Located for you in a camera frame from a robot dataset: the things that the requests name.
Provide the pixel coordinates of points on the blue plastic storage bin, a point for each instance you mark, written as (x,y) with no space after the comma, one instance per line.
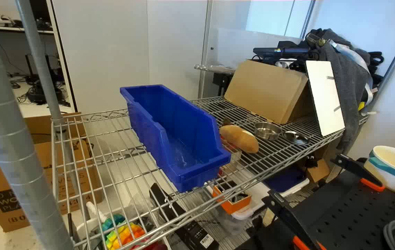
(178,134)

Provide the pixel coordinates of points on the white bowl with teal band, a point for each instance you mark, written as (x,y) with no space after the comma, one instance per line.
(392,168)

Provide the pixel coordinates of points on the thick grey shelf pole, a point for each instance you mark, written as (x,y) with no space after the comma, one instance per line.
(7,148)

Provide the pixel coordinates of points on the brown bread loaf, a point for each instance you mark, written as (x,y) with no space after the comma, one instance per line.
(238,138)

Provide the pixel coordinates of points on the orange and white container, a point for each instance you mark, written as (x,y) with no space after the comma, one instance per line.
(233,202)

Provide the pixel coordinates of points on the thin grey shelf pole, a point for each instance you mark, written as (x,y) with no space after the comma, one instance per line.
(39,60)
(204,46)

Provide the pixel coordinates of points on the black perforated breadboard table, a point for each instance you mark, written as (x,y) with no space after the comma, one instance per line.
(344,213)

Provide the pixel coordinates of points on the flat cardboard box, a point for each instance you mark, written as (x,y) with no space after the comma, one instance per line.
(266,91)

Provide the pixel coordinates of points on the grey cloth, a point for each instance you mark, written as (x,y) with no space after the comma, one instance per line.
(347,84)

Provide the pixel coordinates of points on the white shelving cabinet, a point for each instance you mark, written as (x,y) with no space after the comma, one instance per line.
(31,56)

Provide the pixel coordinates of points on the dark blue flat box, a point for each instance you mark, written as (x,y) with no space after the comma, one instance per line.
(286,178)

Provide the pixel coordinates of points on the round silver pot lid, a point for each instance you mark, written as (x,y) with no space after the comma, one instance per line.
(294,138)

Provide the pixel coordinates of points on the small brown cardboard box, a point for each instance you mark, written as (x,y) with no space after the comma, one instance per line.
(319,171)

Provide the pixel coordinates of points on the white plastic bottle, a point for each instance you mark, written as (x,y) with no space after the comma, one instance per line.
(93,218)

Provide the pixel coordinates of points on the rainbow stacking toy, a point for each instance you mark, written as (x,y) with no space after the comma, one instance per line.
(122,234)

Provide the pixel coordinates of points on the black backpack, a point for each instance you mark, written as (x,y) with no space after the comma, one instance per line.
(330,36)

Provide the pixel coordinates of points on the long black box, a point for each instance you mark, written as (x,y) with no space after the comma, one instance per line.
(183,220)

